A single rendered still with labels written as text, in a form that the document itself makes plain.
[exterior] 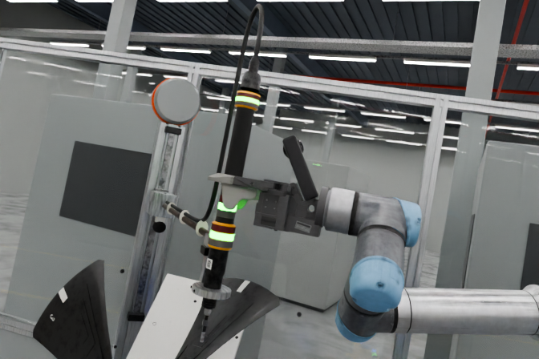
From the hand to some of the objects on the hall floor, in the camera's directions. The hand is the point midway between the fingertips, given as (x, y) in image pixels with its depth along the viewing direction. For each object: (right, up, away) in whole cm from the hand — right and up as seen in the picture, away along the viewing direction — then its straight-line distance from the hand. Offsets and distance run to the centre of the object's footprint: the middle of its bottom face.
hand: (219, 175), depth 81 cm
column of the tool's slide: (-56, -163, +55) cm, 181 cm away
